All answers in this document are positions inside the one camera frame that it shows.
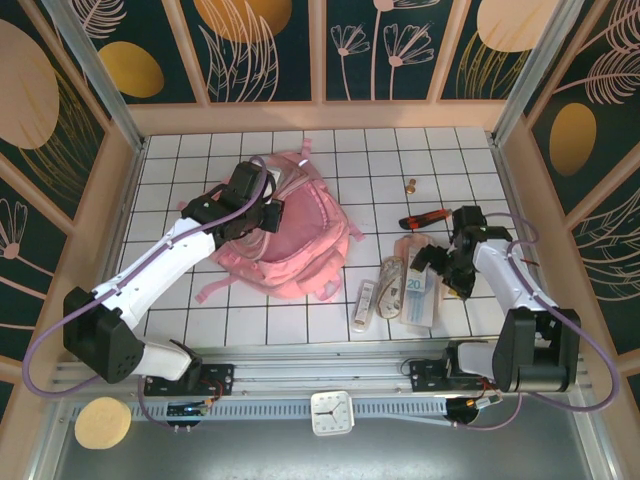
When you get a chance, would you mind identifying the white tube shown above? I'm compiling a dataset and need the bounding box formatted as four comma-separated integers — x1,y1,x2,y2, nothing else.
351,280,379,334

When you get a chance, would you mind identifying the aluminium frame post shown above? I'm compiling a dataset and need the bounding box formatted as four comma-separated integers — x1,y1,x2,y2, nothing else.
42,0,147,154
491,0,600,147

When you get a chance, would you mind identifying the round yellow sponge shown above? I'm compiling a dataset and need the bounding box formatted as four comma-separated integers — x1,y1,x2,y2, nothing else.
73,396,133,450

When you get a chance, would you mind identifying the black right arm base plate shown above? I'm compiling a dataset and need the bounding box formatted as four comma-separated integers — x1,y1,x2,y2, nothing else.
408,358,500,394

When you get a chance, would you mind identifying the white square clock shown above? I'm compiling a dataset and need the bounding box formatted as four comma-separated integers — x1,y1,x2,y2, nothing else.
309,389,357,437

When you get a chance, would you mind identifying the grey slotted cable duct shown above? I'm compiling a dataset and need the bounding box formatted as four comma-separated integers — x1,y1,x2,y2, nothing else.
69,397,451,421

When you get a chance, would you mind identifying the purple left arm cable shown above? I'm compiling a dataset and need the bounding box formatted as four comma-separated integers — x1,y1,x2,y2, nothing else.
22,155,274,431

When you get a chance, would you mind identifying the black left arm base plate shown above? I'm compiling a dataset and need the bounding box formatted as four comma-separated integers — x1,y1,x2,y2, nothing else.
143,363,235,397

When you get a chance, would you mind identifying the aluminium side rail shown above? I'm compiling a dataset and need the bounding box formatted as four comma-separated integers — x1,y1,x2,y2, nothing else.
79,134,149,361
491,142,571,354

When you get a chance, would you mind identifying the pink package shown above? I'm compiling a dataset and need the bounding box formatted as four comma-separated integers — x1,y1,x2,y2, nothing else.
394,235,444,329

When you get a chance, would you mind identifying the aluminium mounting rail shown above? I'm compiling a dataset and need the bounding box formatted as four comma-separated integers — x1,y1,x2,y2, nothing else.
49,344,596,396

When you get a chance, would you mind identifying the pink backpack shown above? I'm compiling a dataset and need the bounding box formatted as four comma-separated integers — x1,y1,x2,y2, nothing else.
178,138,366,304

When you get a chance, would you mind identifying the red black utility knife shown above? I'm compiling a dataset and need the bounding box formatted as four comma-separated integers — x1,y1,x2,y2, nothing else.
398,209,454,232

